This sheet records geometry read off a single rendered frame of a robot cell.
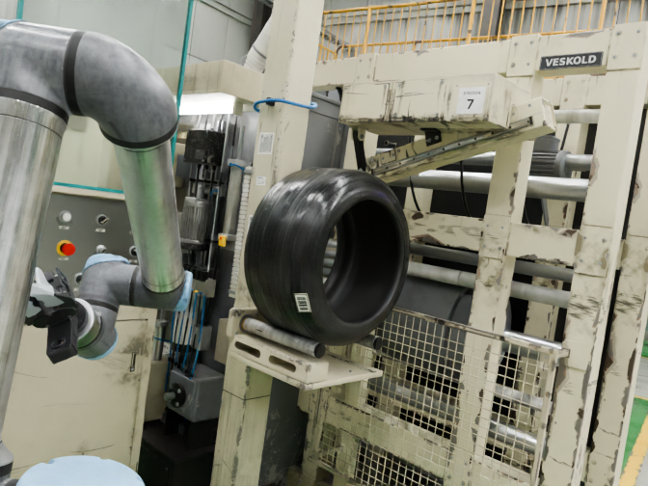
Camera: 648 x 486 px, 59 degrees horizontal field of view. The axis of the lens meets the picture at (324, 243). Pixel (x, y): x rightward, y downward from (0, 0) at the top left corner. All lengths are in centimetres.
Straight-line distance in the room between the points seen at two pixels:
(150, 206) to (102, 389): 119
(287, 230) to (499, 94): 76
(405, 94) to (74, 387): 145
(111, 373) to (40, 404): 24
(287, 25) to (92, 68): 129
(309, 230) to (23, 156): 92
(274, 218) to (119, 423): 96
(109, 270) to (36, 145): 52
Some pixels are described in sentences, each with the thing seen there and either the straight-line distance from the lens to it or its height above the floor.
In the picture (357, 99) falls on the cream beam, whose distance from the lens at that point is 210.
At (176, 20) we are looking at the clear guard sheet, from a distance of 217.
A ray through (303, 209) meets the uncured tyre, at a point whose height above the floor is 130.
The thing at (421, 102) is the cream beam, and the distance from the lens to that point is 193.
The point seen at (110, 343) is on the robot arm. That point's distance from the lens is 130.
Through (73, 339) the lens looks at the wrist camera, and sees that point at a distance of 110.
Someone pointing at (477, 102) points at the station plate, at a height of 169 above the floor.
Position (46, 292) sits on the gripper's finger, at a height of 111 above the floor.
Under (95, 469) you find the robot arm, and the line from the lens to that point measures 82.
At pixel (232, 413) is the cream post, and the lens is 211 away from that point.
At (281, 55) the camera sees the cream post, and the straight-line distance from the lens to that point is 204.
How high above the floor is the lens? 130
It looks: 3 degrees down
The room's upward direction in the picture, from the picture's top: 8 degrees clockwise
